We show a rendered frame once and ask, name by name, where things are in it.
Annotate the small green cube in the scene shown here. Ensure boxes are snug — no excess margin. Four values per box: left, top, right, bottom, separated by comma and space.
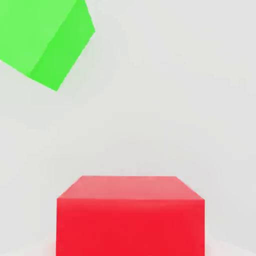
0, 0, 96, 92

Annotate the small red cube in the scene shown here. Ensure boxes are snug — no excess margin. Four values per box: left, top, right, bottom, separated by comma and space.
55, 175, 206, 256

